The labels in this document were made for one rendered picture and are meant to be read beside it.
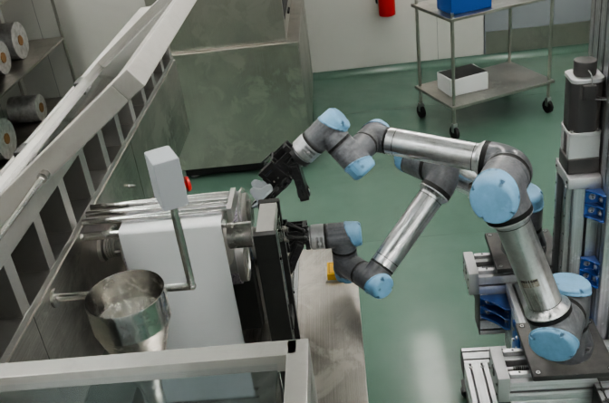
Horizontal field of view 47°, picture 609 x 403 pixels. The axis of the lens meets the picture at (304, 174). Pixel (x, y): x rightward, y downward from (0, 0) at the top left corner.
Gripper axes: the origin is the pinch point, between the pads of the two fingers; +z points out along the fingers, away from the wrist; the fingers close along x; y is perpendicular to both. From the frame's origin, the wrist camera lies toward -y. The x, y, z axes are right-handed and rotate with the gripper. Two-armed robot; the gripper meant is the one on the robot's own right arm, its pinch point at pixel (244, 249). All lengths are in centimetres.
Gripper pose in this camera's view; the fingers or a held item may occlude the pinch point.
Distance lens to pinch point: 214.9
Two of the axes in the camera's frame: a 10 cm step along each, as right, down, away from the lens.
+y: -1.2, -8.8, -4.6
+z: -9.9, 1.0, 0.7
